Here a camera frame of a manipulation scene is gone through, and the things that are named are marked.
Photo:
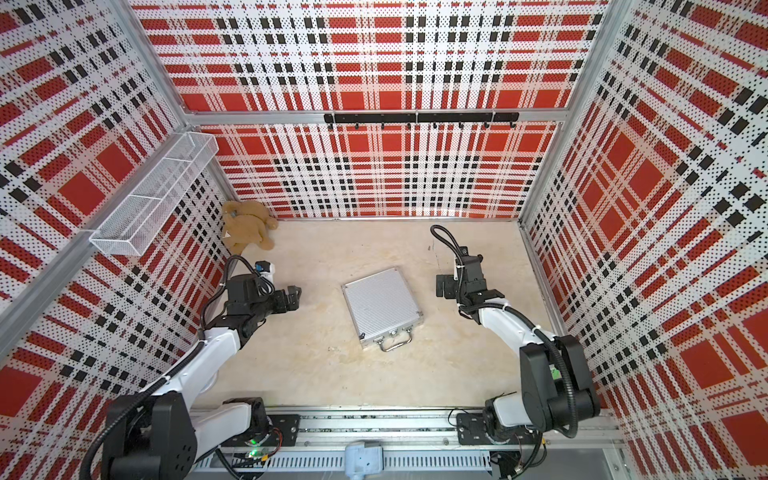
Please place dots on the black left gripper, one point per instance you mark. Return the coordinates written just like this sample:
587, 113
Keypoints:
292, 299

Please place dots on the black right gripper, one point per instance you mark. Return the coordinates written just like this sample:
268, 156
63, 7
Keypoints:
448, 286

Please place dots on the silver aluminium poker case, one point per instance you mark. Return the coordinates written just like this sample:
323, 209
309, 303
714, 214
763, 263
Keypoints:
383, 310

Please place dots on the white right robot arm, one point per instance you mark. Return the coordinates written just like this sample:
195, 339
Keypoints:
556, 387

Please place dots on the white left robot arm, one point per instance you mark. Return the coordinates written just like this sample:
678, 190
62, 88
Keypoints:
152, 434

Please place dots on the tan teddy bear plush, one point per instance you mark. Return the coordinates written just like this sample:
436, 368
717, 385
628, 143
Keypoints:
247, 223

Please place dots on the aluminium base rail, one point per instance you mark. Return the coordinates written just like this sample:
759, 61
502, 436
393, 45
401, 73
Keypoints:
426, 442

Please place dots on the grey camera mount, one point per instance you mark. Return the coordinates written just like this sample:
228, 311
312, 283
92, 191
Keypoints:
362, 459

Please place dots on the black hook rail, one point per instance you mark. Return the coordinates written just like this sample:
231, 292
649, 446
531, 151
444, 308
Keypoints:
357, 119

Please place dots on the white wire mesh shelf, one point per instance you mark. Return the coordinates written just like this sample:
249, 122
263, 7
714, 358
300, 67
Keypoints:
133, 224

